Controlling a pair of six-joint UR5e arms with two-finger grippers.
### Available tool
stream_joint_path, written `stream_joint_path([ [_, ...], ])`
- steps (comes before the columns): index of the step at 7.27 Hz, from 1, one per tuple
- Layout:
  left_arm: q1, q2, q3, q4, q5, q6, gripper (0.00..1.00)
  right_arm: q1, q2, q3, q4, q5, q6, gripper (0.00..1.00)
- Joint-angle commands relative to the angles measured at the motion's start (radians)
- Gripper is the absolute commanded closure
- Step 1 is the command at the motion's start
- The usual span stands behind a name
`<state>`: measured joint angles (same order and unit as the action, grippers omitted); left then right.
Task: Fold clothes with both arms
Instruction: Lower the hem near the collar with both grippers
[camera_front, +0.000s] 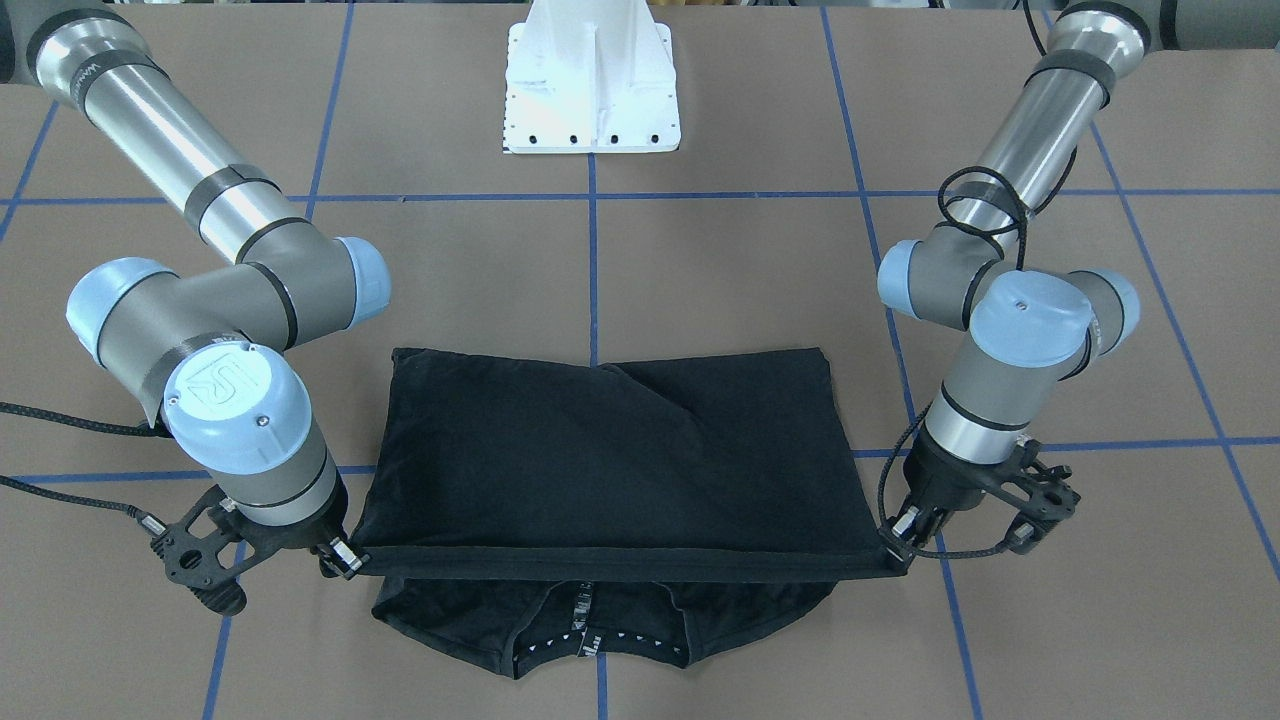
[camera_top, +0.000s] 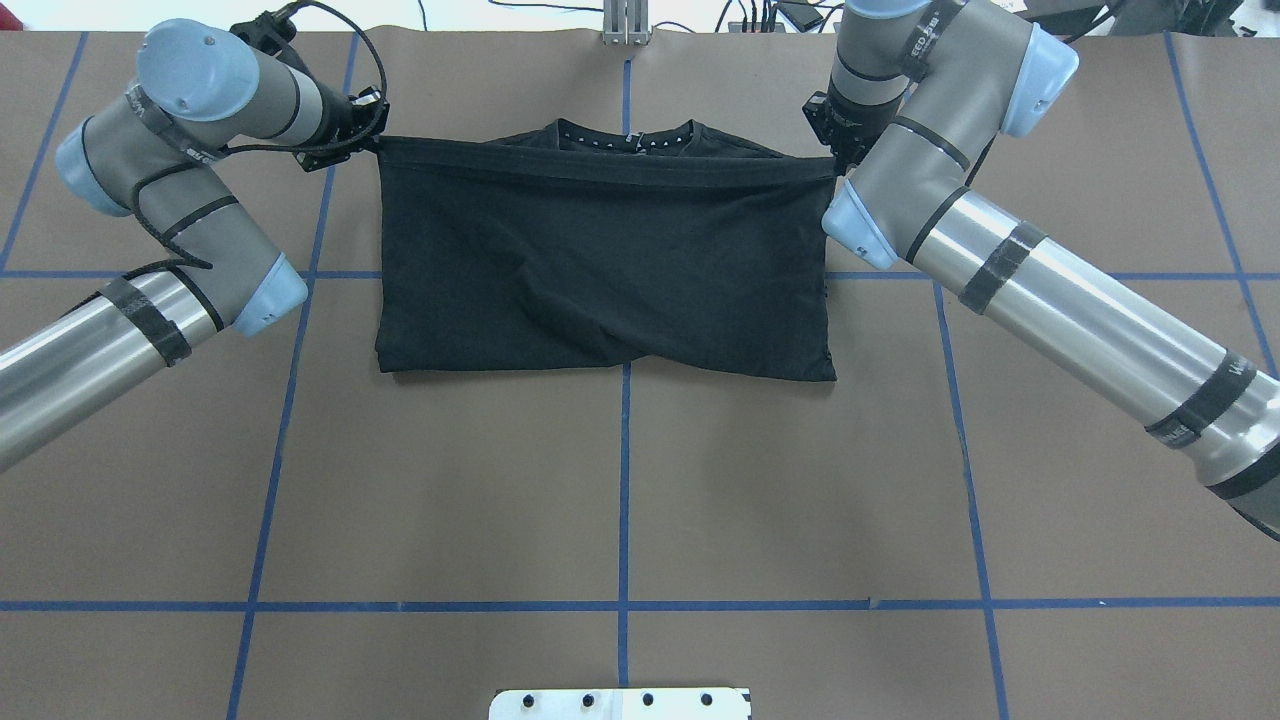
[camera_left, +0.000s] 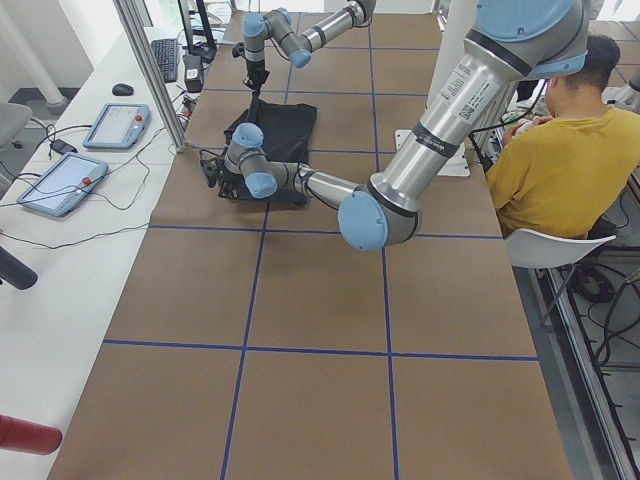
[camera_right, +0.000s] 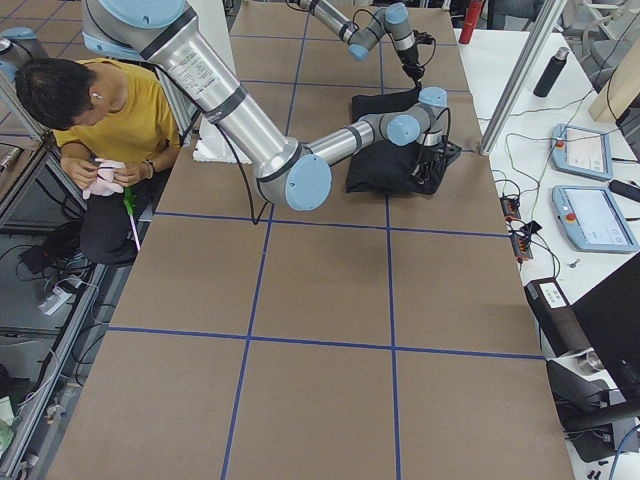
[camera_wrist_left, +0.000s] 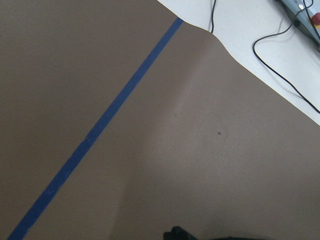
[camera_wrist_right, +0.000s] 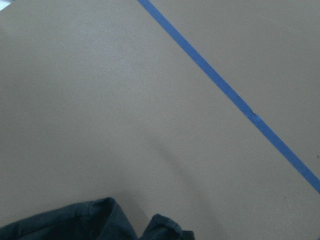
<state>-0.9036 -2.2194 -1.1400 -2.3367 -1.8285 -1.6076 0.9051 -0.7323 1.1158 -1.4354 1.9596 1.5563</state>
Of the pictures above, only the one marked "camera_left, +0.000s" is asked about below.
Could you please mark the black computer mouse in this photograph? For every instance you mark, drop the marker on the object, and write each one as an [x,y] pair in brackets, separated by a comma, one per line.
[122,89]

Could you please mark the teach pendant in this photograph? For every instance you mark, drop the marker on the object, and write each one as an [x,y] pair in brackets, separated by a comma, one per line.
[118,126]
[62,187]

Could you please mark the near teach pendant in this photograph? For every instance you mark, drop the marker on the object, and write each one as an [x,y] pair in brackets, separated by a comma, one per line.
[62,187]

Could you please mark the black water bottle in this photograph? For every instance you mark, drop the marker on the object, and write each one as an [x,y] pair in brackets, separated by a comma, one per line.
[16,273]

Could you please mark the black monitor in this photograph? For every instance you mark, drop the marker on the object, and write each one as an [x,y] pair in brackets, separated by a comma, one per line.
[199,40]

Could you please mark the far teach pendant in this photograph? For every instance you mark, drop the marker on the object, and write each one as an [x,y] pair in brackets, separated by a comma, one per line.
[118,126]

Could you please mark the black keyboard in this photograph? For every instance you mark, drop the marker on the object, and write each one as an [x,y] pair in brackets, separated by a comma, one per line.
[165,53]

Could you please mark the red fire extinguisher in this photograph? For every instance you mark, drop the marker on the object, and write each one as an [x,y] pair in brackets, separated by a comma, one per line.
[28,437]

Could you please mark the white chair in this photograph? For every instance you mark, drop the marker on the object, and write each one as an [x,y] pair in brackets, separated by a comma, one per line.
[528,248]

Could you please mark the person in yellow shirt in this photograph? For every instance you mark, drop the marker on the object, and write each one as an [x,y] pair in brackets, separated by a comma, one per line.
[562,174]

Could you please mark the black graphic t-shirt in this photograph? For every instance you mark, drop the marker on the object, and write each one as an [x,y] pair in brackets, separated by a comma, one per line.
[267,144]

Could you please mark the aluminium frame post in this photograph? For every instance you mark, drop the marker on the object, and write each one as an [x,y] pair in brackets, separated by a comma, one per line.
[132,23]

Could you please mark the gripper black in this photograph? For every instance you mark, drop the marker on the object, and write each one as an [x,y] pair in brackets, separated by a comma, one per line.
[256,76]
[229,182]

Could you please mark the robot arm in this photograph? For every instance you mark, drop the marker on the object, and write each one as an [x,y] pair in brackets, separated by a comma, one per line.
[509,41]
[276,25]

